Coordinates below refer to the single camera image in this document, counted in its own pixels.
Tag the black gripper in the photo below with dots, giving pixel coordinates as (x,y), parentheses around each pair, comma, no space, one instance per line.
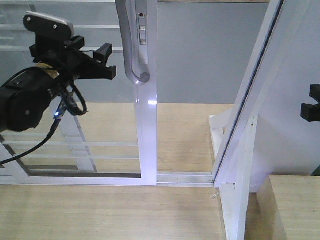
(66,57)

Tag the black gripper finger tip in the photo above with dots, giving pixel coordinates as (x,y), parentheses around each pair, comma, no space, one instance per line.
(311,112)

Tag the grey curved door handle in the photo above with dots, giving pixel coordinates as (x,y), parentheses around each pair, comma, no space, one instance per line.
(128,43)

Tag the white sliding glass door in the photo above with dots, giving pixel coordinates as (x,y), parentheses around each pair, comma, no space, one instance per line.
(120,127)

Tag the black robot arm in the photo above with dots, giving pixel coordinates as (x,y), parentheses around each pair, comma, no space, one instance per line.
(26,95)

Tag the aluminium floor door track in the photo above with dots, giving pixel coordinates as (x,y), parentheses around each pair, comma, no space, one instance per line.
(185,179)

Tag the light wooden box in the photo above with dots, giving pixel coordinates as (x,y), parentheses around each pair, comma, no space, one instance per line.
(286,207)

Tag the white wooden support brace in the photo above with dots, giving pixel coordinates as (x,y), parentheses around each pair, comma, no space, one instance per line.
(237,187)

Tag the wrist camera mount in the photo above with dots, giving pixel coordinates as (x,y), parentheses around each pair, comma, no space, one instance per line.
(48,26)

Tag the white door frame post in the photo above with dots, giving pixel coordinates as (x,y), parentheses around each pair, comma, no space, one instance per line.
(285,61)

